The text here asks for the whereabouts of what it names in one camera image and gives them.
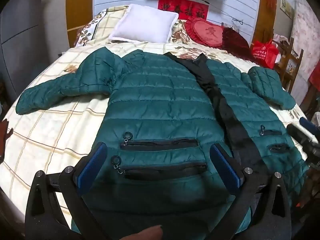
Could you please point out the grey refrigerator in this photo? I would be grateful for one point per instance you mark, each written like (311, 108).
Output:
(30, 30)

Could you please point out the wall picture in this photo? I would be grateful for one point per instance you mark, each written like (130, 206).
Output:
(286, 6)

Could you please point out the red shopping bag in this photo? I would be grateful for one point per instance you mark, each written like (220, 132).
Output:
(265, 53)

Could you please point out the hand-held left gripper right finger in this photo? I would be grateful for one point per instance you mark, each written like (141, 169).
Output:
(226, 166)

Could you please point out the white pillow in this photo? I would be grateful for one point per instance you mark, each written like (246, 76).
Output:
(142, 22)

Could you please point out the red wall banner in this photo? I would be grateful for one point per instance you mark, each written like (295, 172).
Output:
(180, 7)

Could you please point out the person's left hand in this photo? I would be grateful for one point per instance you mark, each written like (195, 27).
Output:
(140, 233)

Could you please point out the red heart cushion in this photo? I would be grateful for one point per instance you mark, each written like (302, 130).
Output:
(205, 32)

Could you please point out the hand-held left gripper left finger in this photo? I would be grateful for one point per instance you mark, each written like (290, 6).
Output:
(92, 166)

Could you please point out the bed with floral sheet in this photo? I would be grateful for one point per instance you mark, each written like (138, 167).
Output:
(62, 135)

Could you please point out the wooden chair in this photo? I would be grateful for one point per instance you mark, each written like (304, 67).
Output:
(291, 62)

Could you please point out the green quilted jacket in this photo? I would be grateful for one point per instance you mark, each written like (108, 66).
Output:
(155, 92)

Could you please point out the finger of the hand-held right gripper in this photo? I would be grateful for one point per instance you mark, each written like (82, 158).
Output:
(298, 133)
(308, 124)

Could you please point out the dark red cushion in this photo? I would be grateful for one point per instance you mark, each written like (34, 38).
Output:
(235, 40)

